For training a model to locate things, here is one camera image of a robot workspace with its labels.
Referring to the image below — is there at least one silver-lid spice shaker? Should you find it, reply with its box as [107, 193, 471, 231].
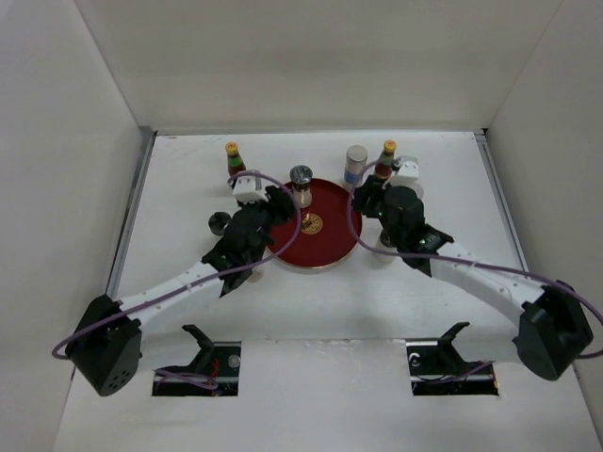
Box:
[289, 165, 313, 209]

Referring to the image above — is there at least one tall pearl jar blue label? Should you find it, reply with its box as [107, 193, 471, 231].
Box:
[343, 145, 368, 190]

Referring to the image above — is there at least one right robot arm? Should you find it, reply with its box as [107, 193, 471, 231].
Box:
[348, 175, 594, 381]

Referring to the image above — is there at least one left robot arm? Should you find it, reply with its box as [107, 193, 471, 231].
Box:
[60, 176, 301, 396]

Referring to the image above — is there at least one right ketchup bottle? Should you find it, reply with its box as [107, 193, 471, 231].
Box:
[374, 139, 397, 180]

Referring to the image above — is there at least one ketchup bottle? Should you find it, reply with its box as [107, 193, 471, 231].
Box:
[374, 139, 397, 180]
[225, 142, 247, 176]

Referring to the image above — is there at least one black-lid shaker far left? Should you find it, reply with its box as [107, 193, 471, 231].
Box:
[208, 212, 232, 236]

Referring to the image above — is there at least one black-lid shaker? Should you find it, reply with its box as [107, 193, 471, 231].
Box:
[248, 267, 264, 283]
[373, 230, 399, 264]
[208, 212, 232, 236]

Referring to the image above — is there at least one black-lid shaker right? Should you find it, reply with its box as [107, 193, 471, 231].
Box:
[373, 230, 399, 264]

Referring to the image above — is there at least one black-lid shaker front left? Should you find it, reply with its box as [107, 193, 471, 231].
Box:
[248, 267, 264, 283]

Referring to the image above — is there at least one left ketchup bottle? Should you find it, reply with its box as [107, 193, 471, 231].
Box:
[225, 142, 247, 176]

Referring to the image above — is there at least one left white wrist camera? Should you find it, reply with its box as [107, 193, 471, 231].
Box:
[233, 170, 268, 204]

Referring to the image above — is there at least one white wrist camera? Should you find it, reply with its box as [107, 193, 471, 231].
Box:
[389, 155, 419, 188]
[233, 170, 268, 204]

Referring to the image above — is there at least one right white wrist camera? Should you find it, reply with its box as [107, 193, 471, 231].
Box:
[389, 155, 419, 188]

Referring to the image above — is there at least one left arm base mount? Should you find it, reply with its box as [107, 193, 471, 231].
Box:
[152, 324, 242, 397]

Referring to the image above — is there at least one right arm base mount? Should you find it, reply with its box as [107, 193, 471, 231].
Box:
[405, 322, 499, 396]

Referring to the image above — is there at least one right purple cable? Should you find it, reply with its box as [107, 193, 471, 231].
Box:
[346, 157, 603, 362]

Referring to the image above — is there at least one purple cable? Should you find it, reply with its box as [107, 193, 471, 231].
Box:
[50, 169, 302, 392]
[346, 157, 603, 362]

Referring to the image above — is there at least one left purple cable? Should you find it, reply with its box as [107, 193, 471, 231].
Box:
[50, 169, 302, 392]

